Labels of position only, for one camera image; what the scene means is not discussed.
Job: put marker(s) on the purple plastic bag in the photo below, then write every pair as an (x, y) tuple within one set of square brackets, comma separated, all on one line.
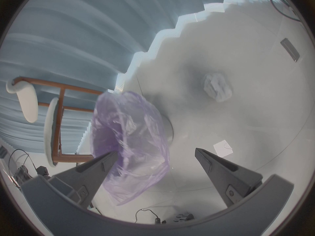
[(128, 136)]

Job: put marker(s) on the crumpled white paper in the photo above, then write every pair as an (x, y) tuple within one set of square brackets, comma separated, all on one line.
[(217, 87)]

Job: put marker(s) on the white trash bin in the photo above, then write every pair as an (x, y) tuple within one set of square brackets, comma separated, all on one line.
[(168, 129)]

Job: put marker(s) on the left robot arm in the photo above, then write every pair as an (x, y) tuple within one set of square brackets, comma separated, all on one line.
[(22, 173)]

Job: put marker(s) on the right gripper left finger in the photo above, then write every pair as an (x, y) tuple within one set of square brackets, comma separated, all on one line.
[(83, 181)]

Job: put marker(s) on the pale blue curtain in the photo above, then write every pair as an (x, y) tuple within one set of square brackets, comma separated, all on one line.
[(73, 33)]

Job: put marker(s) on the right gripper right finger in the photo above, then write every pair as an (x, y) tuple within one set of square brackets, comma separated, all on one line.
[(228, 181)]

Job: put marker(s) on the white cushioned wooden chair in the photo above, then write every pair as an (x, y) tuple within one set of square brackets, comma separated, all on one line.
[(28, 102)]

